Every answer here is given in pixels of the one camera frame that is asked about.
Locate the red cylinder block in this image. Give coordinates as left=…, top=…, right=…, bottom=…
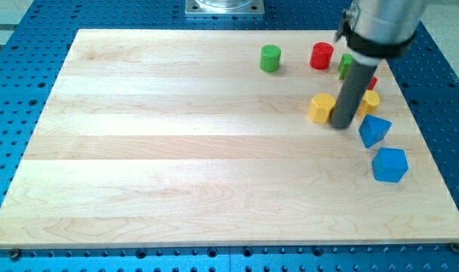
left=310, top=42, right=334, bottom=70

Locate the blue perforated metal table plate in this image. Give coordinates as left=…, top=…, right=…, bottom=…
left=0, top=0, right=459, bottom=271

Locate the green block behind rod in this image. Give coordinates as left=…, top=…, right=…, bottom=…
left=338, top=54, right=353, bottom=80

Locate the yellow hexagon block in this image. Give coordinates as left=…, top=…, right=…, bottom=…
left=308, top=93, right=336, bottom=124

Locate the blue triangle block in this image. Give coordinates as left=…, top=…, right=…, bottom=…
left=359, top=114, right=392, bottom=148

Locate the wooden board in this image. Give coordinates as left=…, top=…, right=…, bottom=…
left=0, top=29, right=459, bottom=249

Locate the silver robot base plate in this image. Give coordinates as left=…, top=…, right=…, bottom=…
left=185, top=0, right=265, bottom=15

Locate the red block behind rod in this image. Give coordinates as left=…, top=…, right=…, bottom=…
left=367, top=76, right=377, bottom=90

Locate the yellow heart block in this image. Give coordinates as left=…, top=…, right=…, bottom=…
left=357, top=90, right=380, bottom=117

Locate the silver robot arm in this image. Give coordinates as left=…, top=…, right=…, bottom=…
left=334, top=0, right=427, bottom=66

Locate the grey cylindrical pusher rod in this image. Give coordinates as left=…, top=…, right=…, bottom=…
left=330, top=60, right=377, bottom=129

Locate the green cylinder block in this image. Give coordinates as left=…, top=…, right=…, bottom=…
left=259, top=45, right=282, bottom=73

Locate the blue cube block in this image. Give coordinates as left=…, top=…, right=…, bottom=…
left=371, top=147, right=408, bottom=183

